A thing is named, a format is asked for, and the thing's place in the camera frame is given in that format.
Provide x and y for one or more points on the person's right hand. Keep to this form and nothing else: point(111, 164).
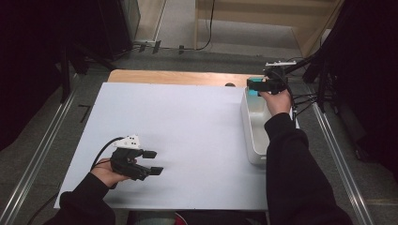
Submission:
point(277, 103)

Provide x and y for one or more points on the black metal stand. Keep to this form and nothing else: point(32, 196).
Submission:
point(65, 72)
point(319, 72)

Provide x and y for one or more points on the person's left hand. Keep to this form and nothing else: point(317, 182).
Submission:
point(104, 173)

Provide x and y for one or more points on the white plastic bin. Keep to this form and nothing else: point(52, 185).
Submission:
point(256, 128)

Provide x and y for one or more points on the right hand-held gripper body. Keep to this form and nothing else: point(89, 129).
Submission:
point(275, 79)

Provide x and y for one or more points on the iridescent phone case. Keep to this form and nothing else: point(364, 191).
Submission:
point(254, 93)

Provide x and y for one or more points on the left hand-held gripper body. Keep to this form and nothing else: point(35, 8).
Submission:
point(125, 161)

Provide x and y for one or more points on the small dark knob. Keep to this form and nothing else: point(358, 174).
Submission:
point(230, 84)

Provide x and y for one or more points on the dark cabinet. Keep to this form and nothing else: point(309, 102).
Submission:
point(125, 22)

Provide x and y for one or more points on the black curtain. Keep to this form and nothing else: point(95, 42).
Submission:
point(369, 78)
point(31, 62)

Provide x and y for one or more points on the metal floor rail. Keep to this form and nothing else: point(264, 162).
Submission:
point(37, 153)
point(338, 156)

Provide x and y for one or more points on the light wooden frame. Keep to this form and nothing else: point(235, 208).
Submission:
point(250, 12)

